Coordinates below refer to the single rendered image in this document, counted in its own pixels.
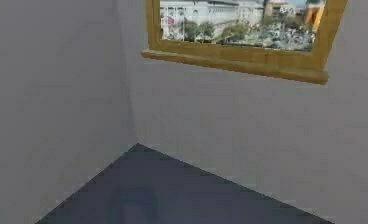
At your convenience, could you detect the wooden framed window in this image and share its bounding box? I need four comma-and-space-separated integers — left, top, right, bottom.
140, 0, 349, 86

